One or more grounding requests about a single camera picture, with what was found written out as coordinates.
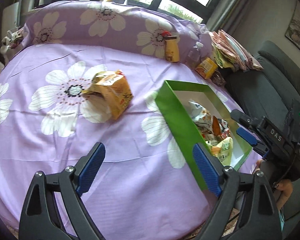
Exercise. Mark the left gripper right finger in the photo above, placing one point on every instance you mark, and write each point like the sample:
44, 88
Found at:
245, 208

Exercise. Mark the green cardboard box tray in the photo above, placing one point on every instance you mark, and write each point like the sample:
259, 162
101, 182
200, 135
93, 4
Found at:
173, 101

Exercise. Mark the purple floral bed sheet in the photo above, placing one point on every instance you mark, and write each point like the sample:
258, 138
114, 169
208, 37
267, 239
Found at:
144, 189

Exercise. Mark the dark patterned small packet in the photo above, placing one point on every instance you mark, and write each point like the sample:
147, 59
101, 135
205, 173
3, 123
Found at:
217, 79

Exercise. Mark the yellow green snack packet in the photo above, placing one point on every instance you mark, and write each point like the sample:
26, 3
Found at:
112, 82

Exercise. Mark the stack of folded cloths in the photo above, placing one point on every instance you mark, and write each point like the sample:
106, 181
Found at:
228, 53

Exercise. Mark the large yellow rice snack bag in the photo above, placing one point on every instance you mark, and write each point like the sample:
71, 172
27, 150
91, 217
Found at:
119, 104

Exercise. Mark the pile of snacks in box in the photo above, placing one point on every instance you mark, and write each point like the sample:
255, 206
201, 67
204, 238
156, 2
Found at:
215, 131

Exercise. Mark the person's right hand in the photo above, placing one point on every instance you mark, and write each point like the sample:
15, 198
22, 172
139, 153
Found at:
283, 189

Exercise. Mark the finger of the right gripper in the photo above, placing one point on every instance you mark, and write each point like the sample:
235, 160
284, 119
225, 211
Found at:
247, 136

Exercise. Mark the yellow bear thermos bottle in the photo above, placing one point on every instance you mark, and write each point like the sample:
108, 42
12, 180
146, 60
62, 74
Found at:
171, 47

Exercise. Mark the yellow food carton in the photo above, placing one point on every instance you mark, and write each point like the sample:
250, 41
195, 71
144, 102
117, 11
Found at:
206, 68

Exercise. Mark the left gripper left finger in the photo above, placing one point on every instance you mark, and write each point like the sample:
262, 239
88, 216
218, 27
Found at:
40, 216

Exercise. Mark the clear plastic water bottle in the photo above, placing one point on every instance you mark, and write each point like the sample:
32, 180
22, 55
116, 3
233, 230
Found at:
193, 57

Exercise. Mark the dark grey armchair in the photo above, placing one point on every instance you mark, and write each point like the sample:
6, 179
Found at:
269, 92

